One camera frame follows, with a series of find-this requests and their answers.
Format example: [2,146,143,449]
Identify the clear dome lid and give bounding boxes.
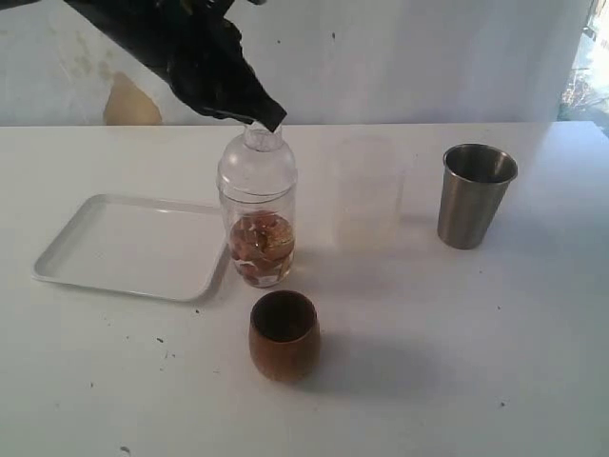
[216,122,298,201]

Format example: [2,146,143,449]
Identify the brown chunks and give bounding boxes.
[228,210,295,288]

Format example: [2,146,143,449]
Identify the white rectangular plastic tray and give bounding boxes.
[32,194,226,302]

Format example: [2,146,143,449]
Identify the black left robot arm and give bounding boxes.
[68,0,286,132]

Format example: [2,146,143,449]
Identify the brown wooden cup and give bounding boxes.
[248,290,321,383]

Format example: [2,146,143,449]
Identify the clear plastic tumbler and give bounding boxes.
[219,187,296,288]

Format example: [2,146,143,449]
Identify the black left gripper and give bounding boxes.
[151,1,286,132]

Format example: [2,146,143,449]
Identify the stainless steel cup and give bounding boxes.
[437,144,518,250]

